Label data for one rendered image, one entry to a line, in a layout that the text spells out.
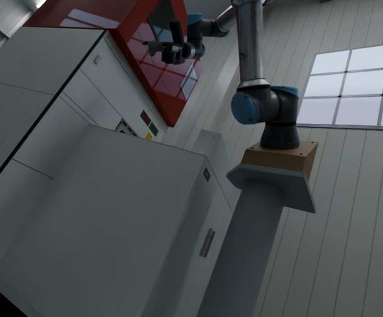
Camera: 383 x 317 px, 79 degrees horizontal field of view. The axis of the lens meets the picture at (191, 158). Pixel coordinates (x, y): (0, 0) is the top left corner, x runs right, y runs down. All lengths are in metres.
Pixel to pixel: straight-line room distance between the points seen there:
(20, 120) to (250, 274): 1.04
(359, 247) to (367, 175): 0.78
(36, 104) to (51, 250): 0.59
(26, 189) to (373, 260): 2.77
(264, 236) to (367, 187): 2.37
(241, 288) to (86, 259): 0.53
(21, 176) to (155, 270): 0.64
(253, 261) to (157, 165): 0.48
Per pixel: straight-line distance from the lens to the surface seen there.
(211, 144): 0.97
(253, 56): 0.87
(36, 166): 1.15
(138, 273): 0.86
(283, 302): 2.90
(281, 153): 0.91
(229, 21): 1.22
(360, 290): 2.86
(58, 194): 1.14
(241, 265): 0.81
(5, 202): 1.14
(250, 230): 0.82
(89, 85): 1.23
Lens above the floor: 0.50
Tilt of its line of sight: 19 degrees up
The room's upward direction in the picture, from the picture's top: 25 degrees clockwise
